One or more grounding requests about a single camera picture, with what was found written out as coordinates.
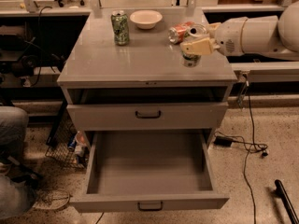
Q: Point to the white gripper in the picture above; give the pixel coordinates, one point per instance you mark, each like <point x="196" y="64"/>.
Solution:
<point x="228" y="37"/>

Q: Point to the silver green 7up can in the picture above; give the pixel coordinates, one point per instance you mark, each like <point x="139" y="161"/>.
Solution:
<point x="194" y="32"/>

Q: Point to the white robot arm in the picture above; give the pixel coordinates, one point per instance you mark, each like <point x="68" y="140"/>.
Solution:
<point x="269" y="36"/>

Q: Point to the orange soda can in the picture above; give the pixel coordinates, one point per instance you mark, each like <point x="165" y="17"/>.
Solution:
<point x="176" y="33"/>

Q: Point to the green patterned soda can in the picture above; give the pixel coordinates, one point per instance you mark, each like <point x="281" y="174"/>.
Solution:
<point x="120" y="27"/>

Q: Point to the grey drawer cabinet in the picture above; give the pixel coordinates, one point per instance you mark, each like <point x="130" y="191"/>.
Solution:
<point x="149" y="70"/>

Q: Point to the blue can in basket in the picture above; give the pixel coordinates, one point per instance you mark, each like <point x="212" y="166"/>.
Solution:
<point x="72" y="144"/>

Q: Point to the white ceramic bowl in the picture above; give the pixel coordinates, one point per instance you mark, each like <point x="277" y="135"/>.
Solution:
<point x="146" y="19"/>

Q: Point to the black power adapter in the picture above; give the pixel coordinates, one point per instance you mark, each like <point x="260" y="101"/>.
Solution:
<point x="223" y="141"/>

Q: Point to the black metal bar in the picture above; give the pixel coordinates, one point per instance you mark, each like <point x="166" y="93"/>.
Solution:
<point x="282" y="194"/>

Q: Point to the white sandal shoe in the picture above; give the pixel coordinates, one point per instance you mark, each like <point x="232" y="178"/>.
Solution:
<point x="51" y="199"/>

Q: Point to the black top drawer handle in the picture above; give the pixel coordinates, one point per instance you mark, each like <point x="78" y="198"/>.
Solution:
<point x="142" y="115"/>

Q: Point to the black drawer handle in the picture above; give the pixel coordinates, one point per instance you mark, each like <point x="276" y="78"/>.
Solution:
<point x="142" y="115"/>
<point x="150" y="206"/>

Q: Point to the black wire basket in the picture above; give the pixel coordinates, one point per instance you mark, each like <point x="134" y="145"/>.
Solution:
<point x="59" y="144"/>

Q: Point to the black middle drawer handle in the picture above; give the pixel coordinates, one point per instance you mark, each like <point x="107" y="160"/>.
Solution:
<point x="150" y="206"/>

